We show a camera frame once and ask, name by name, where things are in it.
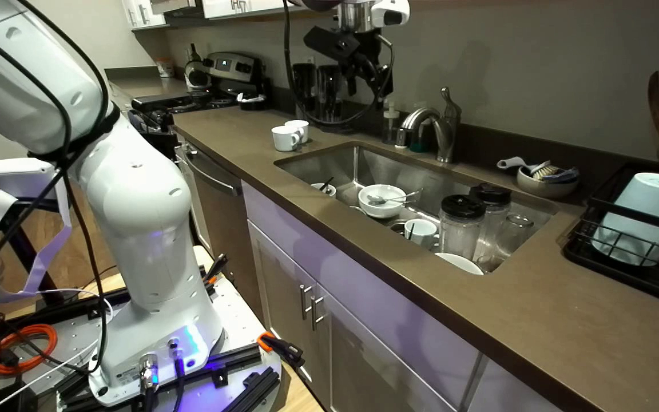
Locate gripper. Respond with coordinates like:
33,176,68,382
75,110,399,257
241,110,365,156
347,31,395,97

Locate steel tap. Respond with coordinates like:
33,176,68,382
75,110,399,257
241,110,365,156
395,86,463,165

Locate open glass jar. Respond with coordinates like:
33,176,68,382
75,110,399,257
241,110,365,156
494,213,535,259

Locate clear soap dispenser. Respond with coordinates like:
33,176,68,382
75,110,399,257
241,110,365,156
380,100,402,145

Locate steel sink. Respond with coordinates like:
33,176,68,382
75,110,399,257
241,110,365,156
274,142,560,276

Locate black tray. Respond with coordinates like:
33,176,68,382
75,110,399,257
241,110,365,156
236,92,269,112

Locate small white cup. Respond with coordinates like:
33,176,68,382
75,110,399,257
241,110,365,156
311,177,338,199

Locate metal spoon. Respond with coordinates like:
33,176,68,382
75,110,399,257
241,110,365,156
367,188,424,207

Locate white bowl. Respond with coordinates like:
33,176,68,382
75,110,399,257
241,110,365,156
357,184,408,220

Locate stove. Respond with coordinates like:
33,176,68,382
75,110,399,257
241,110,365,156
130,51,274,162

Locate white mug with stick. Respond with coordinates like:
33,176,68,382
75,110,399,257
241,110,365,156
403,218,439,249

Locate black kettle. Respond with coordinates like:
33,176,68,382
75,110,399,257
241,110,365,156
183,43,213,93

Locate glass jar with black lid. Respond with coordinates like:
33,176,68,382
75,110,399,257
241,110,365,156
469,183,513,265
439,194,487,262

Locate dish brush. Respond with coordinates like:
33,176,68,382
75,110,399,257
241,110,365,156
497,156,562,181

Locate white plate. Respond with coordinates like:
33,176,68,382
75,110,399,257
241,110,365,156
434,252,485,276

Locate beige bowl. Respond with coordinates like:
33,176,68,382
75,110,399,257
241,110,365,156
516,164,580,200

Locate dishwasher door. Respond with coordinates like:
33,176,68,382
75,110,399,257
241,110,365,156
174,142,265,322

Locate cabinet door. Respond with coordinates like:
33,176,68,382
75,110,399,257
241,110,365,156
247,220,331,410
328,285,482,412

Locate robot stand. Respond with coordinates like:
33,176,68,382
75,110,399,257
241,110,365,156
0,245,325,412

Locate orange and black clamp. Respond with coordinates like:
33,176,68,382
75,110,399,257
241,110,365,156
257,331,306,368

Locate white upturned container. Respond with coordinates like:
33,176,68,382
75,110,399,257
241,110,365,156
590,172,659,267

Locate black dish rack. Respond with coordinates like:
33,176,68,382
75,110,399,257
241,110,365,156
561,163,659,314

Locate white paper strip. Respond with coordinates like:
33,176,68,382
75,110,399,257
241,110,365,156
0,182,74,305

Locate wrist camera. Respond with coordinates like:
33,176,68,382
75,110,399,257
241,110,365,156
303,25,362,65

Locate dishwasher door handle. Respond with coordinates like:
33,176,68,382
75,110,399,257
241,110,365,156
182,148,243,197

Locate row of wall cabinets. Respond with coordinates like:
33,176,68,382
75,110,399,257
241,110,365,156
121,0,291,30

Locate black cable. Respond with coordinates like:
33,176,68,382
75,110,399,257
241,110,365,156
170,342,188,412

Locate orange cable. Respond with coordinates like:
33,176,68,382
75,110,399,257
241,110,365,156
0,323,59,395

